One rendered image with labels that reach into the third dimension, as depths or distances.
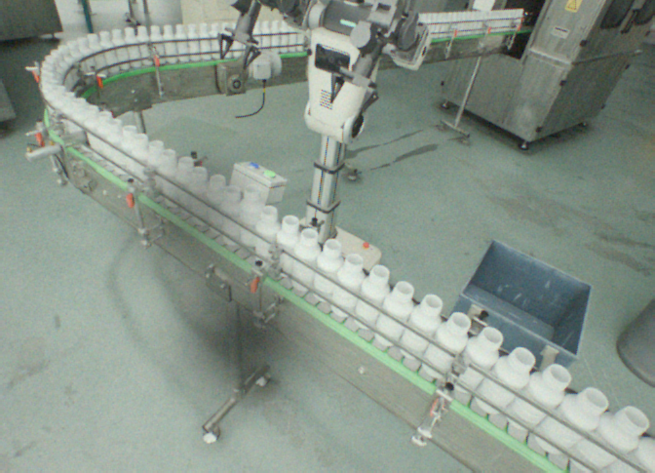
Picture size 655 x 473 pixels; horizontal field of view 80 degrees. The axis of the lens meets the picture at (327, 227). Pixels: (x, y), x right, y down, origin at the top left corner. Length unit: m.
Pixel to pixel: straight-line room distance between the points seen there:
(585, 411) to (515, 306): 0.75
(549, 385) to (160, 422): 1.53
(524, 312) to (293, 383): 1.05
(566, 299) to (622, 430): 0.67
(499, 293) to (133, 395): 1.56
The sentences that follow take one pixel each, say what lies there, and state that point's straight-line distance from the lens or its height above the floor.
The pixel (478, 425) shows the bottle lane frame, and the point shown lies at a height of 0.99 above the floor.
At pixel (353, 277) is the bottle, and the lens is 0.84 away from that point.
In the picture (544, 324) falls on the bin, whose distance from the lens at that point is 1.54.
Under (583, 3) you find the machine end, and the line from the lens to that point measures 4.22.
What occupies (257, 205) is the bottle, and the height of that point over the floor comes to 1.16.
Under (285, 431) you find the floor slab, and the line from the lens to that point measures 1.87.
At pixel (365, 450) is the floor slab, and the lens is 1.89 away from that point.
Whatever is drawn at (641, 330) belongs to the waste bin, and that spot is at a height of 0.23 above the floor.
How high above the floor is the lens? 1.74
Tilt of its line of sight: 40 degrees down
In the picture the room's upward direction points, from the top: 9 degrees clockwise
